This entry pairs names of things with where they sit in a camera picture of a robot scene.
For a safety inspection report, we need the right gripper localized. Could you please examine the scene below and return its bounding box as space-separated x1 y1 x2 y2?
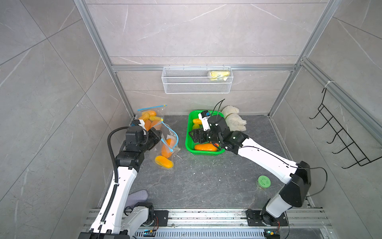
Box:
188 127 222 146

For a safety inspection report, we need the clear zip-top bag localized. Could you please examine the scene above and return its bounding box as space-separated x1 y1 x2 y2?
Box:
134 105 167 131
149 120 180 169

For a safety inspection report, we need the large orange mango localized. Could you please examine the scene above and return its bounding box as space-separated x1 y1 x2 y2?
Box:
161 137 176 158

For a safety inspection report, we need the yellow orange mango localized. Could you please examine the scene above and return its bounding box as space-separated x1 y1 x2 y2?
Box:
139 113 150 121

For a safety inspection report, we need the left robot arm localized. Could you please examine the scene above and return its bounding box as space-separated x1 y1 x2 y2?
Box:
79 119 162 239

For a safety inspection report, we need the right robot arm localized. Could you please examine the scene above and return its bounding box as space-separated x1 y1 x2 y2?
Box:
188 101 313 226

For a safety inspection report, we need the orange mango at basket front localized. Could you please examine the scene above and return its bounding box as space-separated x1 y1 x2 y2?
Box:
195 143 219 152

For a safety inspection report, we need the green plastic basket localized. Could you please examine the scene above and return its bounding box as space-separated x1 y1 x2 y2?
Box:
185 110 225 156

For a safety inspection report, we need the white plush toy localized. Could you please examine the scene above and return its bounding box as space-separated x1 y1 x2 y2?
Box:
221 106 247 131

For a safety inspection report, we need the grey purple cloth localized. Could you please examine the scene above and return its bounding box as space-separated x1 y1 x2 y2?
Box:
124 190 148 208

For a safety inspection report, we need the green round disc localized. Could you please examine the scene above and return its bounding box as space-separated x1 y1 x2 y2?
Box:
256 175 272 190

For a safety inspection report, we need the white wire wall basket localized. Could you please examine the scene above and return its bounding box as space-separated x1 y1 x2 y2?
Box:
161 66 233 94

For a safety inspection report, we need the yellow sponge in wire basket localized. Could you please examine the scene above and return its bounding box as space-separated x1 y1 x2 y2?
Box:
208 71 231 81

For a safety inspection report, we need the metal base rail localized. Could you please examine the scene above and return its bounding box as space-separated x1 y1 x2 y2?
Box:
80 208 332 239

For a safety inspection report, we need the black wall hook rack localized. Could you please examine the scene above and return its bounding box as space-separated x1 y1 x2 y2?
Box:
309 88 382 169

